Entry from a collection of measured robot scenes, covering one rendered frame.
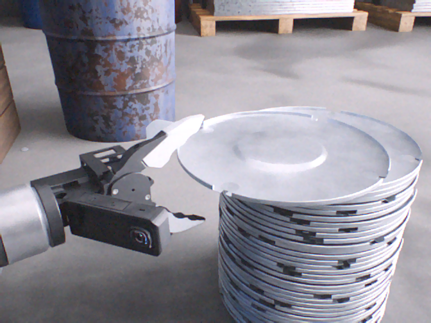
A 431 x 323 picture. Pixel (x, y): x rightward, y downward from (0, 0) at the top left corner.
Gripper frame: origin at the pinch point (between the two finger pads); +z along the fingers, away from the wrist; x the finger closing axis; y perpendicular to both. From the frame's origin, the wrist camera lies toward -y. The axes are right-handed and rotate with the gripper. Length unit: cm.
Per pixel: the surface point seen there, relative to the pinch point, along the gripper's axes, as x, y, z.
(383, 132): 0.8, -3.5, 31.0
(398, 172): 0.8, -12.6, 21.4
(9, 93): 16, 102, -7
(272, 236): 8.9, -6.0, 6.1
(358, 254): 10.6, -13.6, 14.6
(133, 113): 20, 76, 23
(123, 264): 29.6, 23.6, -4.5
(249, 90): 29, 98, 86
